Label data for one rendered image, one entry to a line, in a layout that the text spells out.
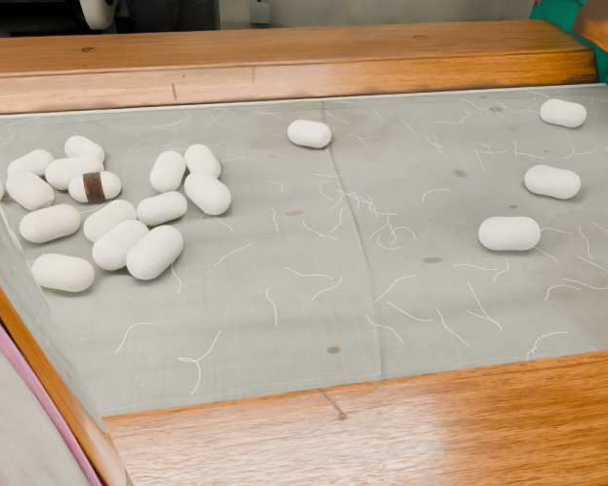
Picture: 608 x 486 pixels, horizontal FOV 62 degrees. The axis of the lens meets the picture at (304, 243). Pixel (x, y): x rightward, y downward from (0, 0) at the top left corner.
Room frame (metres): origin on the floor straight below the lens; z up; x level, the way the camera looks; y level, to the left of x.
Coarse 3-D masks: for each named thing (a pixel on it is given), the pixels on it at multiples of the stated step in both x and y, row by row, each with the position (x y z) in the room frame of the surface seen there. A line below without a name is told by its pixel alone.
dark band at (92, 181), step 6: (84, 174) 0.27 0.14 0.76; (90, 174) 0.27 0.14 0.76; (96, 174) 0.27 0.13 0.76; (84, 180) 0.26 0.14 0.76; (90, 180) 0.26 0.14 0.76; (96, 180) 0.26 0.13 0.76; (84, 186) 0.26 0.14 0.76; (90, 186) 0.26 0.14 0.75; (96, 186) 0.26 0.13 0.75; (90, 192) 0.26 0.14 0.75; (96, 192) 0.26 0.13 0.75; (102, 192) 0.26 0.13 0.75; (90, 198) 0.26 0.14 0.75; (96, 198) 0.26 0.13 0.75; (102, 198) 0.26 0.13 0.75
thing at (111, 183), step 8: (80, 176) 0.27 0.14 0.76; (104, 176) 0.27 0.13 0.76; (112, 176) 0.27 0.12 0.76; (72, 184) 0.26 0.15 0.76; (80, 184) 0.26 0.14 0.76; (104, 184) 0.26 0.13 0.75; (112, 184) 0.26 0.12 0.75; (120, 184) 0.27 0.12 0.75; (72, 192) 0.26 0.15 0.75; (80, 192) 0.26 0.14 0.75; (104, 192) 0.26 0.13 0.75; (112, 192) 0.26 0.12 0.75; (80, 200) 0.26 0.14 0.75
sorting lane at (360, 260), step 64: (0, 128) 0.35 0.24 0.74; (64, 128) 0.36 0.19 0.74; (128, 128) 0.36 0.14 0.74; (192, 128) 0.36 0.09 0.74; (256, 128) 0.37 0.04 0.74; (384, 128) 0.37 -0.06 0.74; (448, 128) 0.37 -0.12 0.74; (512, 128) 0.38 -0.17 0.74; (576, 128) 0.38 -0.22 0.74; (64, 192) 0.27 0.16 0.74; (128, 192) 0.27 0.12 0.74; (256, 192) 0.28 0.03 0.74; (320, 192) 0.28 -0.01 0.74; (384, 192) 0.28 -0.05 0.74; (448, 192) 0.29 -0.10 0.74; (512, 192) 0.29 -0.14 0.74; (192, 256) 0.21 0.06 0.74; (256, 256) 0.21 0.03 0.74; (320, 256) 0.22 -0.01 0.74; (384, 256) 0.22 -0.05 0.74; (448, 256) 0.22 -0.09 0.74; (512, 256) 0.22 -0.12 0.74; (576, 256) 0.22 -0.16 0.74; (64, 320) 0.16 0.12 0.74; (128, 320) 0.16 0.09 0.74; (192, 320) 0.17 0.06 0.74; (256, 320) 0.17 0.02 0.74; (320, 320) 0.17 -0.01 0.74; (384, 320) 0.17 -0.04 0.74; (448, 320) 0.17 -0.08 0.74; (512, 320) 0.17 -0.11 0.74; (576, 320) 0.17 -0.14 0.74; (128, 384) 0.13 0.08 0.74; (192, 384) 0.13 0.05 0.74; (256, 384) 0.13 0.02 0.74; (320, 384) 0.13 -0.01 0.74
